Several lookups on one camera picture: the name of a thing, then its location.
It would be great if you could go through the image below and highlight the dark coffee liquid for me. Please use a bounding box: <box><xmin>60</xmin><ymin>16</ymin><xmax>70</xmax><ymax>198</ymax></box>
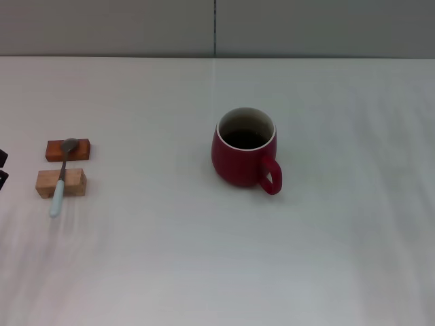
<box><xmin>224</xmin><ymin>130</ymin><xmax>269</xmax><ymax>150</ymax></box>

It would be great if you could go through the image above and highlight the red ceramic cup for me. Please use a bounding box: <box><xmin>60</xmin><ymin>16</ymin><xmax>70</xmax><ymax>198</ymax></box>
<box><xmin>211</xmin><ymin>107</ymin><xmax>283</xmax><ymax>196</ymax></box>

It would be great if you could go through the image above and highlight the light wooden block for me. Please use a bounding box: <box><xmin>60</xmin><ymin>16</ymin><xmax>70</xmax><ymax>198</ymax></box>
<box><xmin>35</xmin><ymin>168</ymin><xmax>88</xmax><ymax>200</ymax></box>

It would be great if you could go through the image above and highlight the blue handled metal spoon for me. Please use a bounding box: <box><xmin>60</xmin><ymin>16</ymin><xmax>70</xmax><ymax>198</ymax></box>
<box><xmin>49</xmin><ymin>137</ymin><xmax>78</xmax><ymax>219</ymax></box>

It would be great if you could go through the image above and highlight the dark reddish wooden block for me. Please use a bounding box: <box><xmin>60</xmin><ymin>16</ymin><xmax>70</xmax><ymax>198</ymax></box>
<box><xmin>44</xmin><ymin>138</ymin><xmax>92</xmax><ymax>163</ymax></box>

